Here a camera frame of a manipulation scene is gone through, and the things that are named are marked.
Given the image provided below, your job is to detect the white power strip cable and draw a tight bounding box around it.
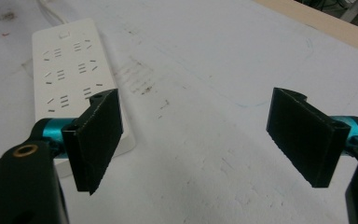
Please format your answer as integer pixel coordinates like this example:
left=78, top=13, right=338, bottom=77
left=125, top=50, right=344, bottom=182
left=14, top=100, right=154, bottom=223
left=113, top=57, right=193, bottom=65
left=36, top=0, right=69, bottom=25

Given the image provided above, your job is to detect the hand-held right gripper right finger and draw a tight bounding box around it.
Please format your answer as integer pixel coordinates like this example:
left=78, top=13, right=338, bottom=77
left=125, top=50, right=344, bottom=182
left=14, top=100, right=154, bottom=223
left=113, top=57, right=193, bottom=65
left=266, top=87, right=358, bottom=189

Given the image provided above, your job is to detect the white power strip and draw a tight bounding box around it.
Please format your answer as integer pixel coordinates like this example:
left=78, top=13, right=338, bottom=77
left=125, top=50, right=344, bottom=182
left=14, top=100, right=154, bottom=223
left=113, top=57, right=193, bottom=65
left=32, top=18, right=136, bottom=179

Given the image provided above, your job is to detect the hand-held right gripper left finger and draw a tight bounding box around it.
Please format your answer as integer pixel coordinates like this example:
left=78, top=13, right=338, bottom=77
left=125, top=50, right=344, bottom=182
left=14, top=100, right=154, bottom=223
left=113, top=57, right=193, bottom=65
left=31, top=88, right=124, bottom=196

